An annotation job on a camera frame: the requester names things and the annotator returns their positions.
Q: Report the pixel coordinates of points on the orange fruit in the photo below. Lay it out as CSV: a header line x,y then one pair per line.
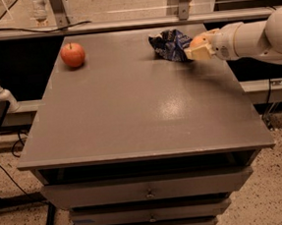
x,y
198,40

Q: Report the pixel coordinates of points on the top grey drawer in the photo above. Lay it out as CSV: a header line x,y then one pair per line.
x,y
215,181

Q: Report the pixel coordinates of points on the crumpled blue chip bag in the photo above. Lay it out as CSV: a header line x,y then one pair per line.
x,y
171,45

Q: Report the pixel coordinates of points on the white pump soap bottle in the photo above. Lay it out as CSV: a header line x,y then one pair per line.
x,y
6,94

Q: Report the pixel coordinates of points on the metal frame rail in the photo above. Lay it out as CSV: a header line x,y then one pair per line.
x,y
23,18

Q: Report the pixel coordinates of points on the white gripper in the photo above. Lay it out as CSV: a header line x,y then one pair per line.
x,y
224,43

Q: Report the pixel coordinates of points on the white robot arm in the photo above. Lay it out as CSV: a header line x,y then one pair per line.
x,y
259,40

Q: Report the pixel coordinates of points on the grey drawer cabinet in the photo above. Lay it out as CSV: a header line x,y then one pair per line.
x,y
127,113

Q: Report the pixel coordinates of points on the middle grey drawer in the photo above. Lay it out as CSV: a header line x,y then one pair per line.
x,y
152,212

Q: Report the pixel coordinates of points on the red apple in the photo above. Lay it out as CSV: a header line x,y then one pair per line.
x,y
72,54

